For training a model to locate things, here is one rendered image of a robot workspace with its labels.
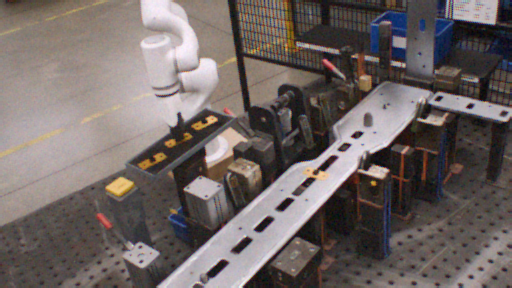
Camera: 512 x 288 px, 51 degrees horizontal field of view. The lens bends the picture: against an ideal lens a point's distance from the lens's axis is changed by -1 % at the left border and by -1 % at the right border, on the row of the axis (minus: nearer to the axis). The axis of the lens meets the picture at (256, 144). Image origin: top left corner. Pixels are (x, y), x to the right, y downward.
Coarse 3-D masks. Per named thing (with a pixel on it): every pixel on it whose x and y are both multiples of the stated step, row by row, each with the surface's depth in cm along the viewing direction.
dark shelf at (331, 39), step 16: (320, 32) 262; (336, 32) 260; (352, 32) 257; (368, 32) 255; (320, 48) 250; (336, 48) 245; (368, 48) 241; (400, 64) 227; (448, 64) 219; (464, 64) 218; (480, 64) 216; (496, 64) 216; (464, 80) 213; (480, 80) 208
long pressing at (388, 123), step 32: (384, 96) 210; (416, 96) 207; (352, 128) 194; (384, 128) 192; (320, 160) 181; (352, 160) 179; (288, 192) 169; (320, 192) 167; (256, 224) 159; (288, 224) 157; (192, 256) 150; (224, 256) 149; (256, 256) 148
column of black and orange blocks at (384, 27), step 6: (384, 24) 219; (390, 24) 219; (384, 30) 220; (390, 30) 221; (384, 36) 221; (390, 36) 222; (384, 42) 223; (390, 42) 224; (384, 48) 224; (390, 48) 226; (378, 54) 227; (384, 54) 225; (390, 54) 227; (384, 60) 228; (390, 60) 228; (384, 66) 229; (390, 66) 230; (384, 72) 230; (390, 72) 232; (384, 78) 232; (390, 78) 233
